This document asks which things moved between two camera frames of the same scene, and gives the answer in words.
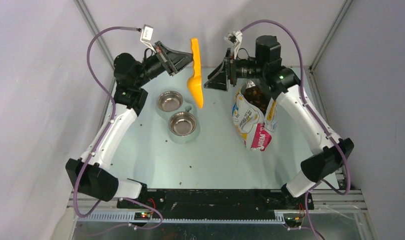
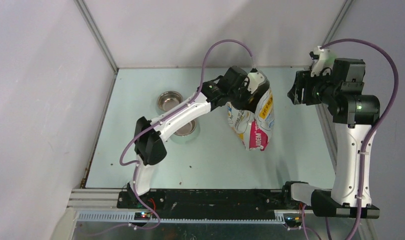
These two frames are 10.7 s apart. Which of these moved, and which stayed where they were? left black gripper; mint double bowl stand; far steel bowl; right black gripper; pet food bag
Moved: left black gripper; right black gripper; pet food bag
Stayed: mint double bowl stand; far steel bowl
